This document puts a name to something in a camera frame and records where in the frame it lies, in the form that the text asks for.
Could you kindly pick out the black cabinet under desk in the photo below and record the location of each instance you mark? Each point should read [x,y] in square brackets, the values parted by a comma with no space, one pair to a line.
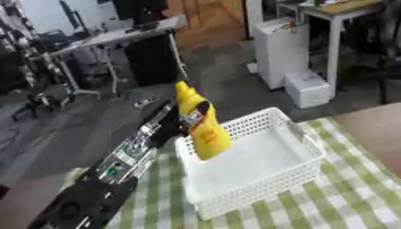
[151,61]

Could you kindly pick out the white table with wood top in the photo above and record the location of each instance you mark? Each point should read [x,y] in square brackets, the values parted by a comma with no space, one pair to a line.
[334,18]

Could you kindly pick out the black office chair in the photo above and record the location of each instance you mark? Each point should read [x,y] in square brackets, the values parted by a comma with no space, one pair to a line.
[378,50]

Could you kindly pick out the yellow squeeze bottle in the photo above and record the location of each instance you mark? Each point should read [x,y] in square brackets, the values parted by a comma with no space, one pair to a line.
[209,134]

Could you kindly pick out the white tall cabinet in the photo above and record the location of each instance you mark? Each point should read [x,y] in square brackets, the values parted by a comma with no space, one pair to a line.
[279,53]

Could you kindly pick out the white perforated plastic basket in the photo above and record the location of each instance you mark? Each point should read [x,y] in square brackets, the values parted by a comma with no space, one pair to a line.
[250,167]

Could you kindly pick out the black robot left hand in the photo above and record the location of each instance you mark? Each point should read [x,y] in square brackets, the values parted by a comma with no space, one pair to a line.
[180,120]

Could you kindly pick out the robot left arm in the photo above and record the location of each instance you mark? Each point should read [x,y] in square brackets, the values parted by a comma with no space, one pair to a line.
[112,167]

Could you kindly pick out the white power strip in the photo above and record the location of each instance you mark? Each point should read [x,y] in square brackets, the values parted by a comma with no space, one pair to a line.
[144,102]

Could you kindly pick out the small white box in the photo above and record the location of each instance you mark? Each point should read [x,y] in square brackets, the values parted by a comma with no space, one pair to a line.
[307,91]

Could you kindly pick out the white desk with legs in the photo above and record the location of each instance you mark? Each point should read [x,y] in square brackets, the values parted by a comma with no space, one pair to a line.
[112,37]

